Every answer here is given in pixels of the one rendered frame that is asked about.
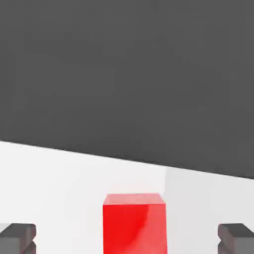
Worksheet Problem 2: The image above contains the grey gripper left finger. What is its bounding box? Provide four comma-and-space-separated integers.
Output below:
0, 223, 37, 254

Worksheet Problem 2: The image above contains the small red cube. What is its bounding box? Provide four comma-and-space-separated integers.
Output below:
102, 193, 168, 254

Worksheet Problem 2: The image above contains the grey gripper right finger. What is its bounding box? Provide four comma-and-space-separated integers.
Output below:
217, 223, 254, 254

